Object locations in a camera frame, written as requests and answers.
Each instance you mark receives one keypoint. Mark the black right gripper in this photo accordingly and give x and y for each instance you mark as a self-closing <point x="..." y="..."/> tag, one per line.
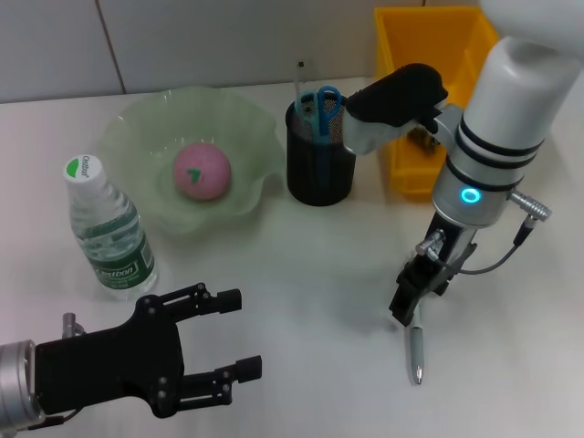
<point x="438" y="255"/>

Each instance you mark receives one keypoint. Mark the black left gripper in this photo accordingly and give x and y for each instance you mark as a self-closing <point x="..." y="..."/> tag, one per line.
<point x="109" y="365"/>

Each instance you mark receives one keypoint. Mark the pink toy peach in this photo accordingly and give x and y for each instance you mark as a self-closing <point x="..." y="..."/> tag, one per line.
<point x="203" y="171"/>

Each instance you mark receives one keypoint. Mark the blue scissors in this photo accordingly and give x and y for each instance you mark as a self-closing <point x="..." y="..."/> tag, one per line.
<point x="326" y="109"/>

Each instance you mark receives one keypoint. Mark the silver pen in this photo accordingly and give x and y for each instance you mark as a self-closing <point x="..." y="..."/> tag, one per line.
<point x="416" y="351"/>

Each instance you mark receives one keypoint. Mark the clear water bottle green label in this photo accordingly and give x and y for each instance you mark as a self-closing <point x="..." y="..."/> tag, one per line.
<point x="114" y="237"/>

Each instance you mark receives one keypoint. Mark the yellow plastic bin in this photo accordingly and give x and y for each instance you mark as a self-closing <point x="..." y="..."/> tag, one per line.
<point x="410" y="45"/>

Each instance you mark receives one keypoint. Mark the transparent plastic ruler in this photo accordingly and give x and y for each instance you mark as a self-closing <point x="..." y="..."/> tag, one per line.
<point x="299" y="82"/>

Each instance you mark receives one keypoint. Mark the green glass fruit plate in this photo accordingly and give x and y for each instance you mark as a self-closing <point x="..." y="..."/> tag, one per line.
<point x="137" y="137"/>

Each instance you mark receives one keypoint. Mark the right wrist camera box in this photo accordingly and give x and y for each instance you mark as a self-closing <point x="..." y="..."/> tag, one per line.
<point x="392" y="105"/>

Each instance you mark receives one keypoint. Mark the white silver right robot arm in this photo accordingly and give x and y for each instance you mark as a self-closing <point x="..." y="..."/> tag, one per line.
<point x="502" y="114"/>

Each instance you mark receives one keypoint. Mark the green plastic wrapper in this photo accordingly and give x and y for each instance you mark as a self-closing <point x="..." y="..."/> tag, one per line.
<point x="424" y="139"/>

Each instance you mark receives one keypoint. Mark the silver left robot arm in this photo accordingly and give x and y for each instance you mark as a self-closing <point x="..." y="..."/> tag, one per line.
<point x="16" y="383"/>

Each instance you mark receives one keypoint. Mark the black mesh pen holder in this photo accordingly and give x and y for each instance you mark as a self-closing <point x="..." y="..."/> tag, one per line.
<point x="315" y="173"/>

